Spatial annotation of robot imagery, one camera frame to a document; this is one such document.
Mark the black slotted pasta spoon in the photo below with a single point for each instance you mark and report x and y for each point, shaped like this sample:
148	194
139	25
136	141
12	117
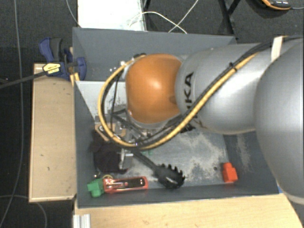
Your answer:
169	176

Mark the tan wooden block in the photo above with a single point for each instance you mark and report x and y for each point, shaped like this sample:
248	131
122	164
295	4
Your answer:
99	130

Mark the pale wood board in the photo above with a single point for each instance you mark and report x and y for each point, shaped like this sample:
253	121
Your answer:
53	136

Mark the orange-red toy block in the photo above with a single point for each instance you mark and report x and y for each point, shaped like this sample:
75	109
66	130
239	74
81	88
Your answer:
229	173

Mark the red hand tool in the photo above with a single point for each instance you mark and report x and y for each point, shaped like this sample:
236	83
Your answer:
128	184

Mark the green toy block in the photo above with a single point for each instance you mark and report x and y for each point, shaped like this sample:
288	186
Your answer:
95	187

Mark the grey metal bin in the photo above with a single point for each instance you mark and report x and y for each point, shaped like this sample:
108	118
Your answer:
199	151

